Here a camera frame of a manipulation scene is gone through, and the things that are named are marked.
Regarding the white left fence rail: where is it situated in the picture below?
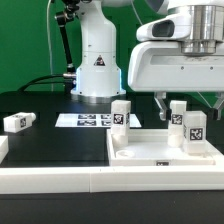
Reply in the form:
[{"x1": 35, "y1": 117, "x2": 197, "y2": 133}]
[{"x1": 0, "y1": 136, "x2": 9, "y2": 163}]

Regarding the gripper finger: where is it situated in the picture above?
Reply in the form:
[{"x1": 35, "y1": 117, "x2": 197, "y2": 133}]
[
  {"x1": 154, "y1": 92, "x2": 172, "y2": 121},
  {"x1": 209, "y1": 92, "x2": 224, "y2": 120}
]

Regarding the white front fence rail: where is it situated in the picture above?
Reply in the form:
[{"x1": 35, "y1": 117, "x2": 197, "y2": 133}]
[{"x1": 0, "y1": 166, "x2": 224, "y2": 194}]

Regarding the grey cable right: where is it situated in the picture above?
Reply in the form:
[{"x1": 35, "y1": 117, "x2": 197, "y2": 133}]
[{"x1": 198, "y1": 92, "x2": 215, "y2": 111}]

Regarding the thin white cable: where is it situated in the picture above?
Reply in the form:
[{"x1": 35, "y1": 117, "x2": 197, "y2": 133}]
[{"x1": 46, "y1": 0, "x2": 56, "y2": 92}]

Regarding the black cable bundle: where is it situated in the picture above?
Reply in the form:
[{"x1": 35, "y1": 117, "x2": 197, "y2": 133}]
[{"x1": 17, "y1": 74, "x2": 73, "y2": 92}]

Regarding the white fence rail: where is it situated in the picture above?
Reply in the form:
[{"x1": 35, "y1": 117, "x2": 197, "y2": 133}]
[
  {"x1": 0, "y1": 166, "x2": 224, "y2": 194},
  {"x1": 0, "y1": 136, "x2": 9, "y2": 163}
]

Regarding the white marker base plate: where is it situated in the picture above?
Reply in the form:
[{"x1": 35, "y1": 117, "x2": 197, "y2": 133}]
[{"x1": 55, "y1": 113, "x2": 141, "y2": 128}]

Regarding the white square table top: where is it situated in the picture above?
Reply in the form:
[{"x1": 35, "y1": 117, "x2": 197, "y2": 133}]
[{"x1": 107, "y1": 129, "x2": 224, "y2": 166}]

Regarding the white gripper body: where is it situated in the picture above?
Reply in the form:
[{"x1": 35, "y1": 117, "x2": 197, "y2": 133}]
[{"x1": 128, "y1": 16, "x2": 224, "y2": 92}]

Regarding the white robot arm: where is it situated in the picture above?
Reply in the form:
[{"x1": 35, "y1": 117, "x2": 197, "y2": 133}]
[{"x1": 73, "y1": 0, "x2": 224, "y2": 120}]

